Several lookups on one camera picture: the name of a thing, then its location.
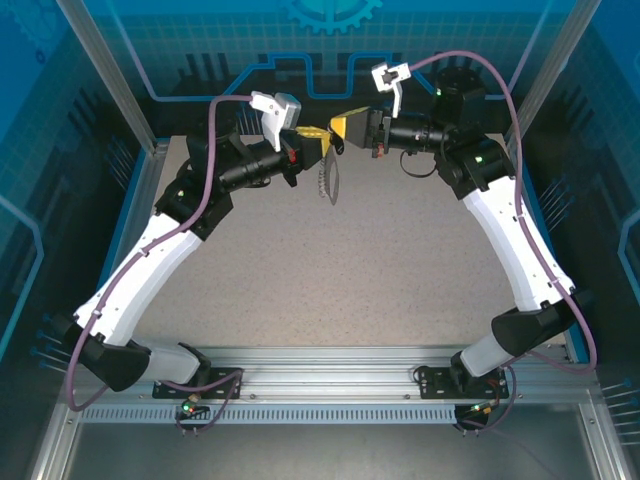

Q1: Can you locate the grey metal bottom panel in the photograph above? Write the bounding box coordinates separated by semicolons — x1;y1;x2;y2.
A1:
59;422;609;480

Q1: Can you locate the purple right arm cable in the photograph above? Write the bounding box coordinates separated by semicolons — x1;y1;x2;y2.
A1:
407;49;600;376

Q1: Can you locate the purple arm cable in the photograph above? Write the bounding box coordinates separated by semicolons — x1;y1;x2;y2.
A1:
63;94;246;414
407;49;600;376

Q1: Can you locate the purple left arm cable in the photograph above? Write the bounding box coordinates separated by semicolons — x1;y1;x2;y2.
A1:
63;94;246;414

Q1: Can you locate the aluminium side rail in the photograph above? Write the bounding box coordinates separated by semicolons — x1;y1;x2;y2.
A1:
74;139;171;369

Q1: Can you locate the aluminium frame post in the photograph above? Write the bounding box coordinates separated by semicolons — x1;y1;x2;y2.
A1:
502;0;604;146
55;0;159;154

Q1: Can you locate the aluminium mounting rail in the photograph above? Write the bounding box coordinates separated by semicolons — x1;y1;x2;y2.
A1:
69;344;601;407

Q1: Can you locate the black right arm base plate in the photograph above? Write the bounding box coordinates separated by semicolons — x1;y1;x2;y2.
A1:
417;364;511;401

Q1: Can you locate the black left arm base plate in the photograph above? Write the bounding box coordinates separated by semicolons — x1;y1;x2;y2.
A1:
152;367;245;401

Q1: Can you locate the small connector with led wires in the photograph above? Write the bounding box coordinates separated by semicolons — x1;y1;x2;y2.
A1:
173;393;214;437
452;398;504;437

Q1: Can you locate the grey slotted cable duct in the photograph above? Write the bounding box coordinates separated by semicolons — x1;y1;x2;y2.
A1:
79;403;459;426

